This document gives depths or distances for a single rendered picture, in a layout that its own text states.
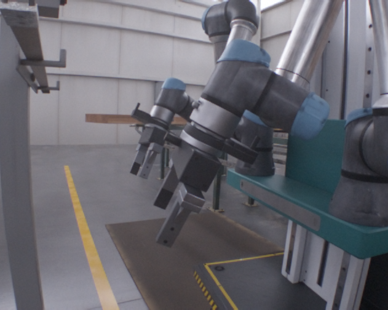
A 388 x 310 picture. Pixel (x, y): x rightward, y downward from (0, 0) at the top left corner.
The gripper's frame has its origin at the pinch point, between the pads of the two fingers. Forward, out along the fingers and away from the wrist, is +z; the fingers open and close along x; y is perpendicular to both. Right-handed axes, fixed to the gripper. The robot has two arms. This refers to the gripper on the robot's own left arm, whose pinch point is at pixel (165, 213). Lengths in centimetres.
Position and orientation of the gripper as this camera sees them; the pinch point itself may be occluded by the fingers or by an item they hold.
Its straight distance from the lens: 50.0
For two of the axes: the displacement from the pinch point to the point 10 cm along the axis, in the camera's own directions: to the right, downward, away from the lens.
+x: 1.6, 2.6, -9.5
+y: -8.8, -4.1, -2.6
